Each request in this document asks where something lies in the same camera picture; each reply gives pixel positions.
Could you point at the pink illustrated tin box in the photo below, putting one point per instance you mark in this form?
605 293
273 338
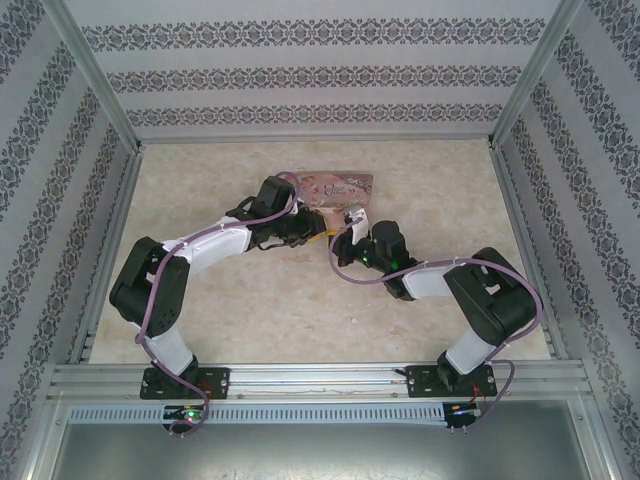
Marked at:
345 187

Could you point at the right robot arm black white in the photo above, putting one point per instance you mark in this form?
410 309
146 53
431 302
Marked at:
490 300

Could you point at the small circuit board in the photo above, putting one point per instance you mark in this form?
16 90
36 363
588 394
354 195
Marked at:
462 411
187 414

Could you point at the grey metal sheet panel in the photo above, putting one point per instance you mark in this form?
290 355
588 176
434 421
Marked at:
320 455

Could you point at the right wrist camera silver bracket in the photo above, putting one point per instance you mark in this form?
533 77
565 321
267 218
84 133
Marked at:
359 225

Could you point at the wrist camera silver bracket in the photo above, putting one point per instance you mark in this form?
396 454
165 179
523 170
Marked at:
301 204
359 225

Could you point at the left wrist camera silver bracket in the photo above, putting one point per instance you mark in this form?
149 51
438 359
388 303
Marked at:
301 204

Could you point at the aluminium cross rail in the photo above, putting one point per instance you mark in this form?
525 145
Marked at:
315 141

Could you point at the wide aluminium mounting rail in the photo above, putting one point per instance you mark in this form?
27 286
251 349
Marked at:
310 380

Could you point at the aluminium side rail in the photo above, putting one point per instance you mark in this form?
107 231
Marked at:
120 215
514 200

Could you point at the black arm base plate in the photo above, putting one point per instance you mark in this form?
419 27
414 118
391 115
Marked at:
220 382
417 382

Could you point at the aluminium frame post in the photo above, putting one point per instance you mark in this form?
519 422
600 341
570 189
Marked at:
95 80
537 75

